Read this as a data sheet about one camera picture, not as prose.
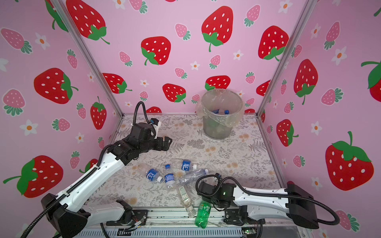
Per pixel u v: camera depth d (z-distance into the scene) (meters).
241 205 0.53
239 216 0.66
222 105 1.07
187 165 0.86
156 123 0.66
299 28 0.75
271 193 0.47
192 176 0.88
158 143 0.66
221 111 0.99
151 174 0.83
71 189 0.40
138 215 0.75
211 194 0.58
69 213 0.39
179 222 0.73
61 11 0.69
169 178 0.82
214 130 0.98
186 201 0.75
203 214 0.70
